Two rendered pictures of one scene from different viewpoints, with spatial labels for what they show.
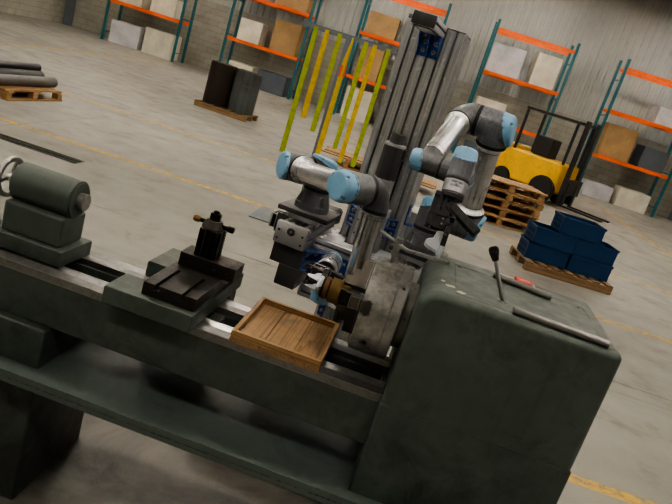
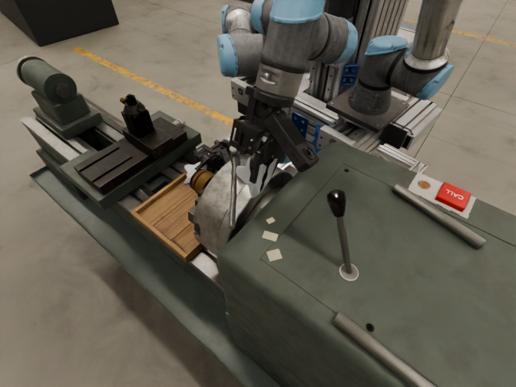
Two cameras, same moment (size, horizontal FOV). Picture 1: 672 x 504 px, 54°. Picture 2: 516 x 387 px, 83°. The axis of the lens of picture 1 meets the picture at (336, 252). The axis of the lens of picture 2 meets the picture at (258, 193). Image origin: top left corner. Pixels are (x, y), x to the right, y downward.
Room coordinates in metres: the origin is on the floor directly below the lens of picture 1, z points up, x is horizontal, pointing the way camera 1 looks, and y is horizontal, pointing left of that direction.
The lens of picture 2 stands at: (1.62, -0.52, 1.77)
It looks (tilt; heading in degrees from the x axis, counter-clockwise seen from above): 49 degrees down; 34
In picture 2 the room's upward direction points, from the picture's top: straight up
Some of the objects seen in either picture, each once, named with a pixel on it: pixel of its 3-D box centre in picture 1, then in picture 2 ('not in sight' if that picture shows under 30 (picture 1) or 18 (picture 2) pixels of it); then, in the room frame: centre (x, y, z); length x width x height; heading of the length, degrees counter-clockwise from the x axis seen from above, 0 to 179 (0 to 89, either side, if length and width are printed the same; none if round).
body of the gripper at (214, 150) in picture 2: (319, 273); (214, 156); (2.17, 0.03, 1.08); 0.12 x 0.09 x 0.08; 174
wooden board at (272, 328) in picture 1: (288, 331); (194, 205); (2.06, 0.07, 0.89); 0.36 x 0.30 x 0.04; 175
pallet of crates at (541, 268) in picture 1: (568, 246); not in sight; (8.76, -2.95, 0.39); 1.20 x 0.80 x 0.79; 95
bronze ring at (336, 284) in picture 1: (335, 291); (208, 185); (2.05, -0.04, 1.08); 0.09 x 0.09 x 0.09; 85
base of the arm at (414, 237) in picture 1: (423, 237); (372, 91); (2.65, -0.33, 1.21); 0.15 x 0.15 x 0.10
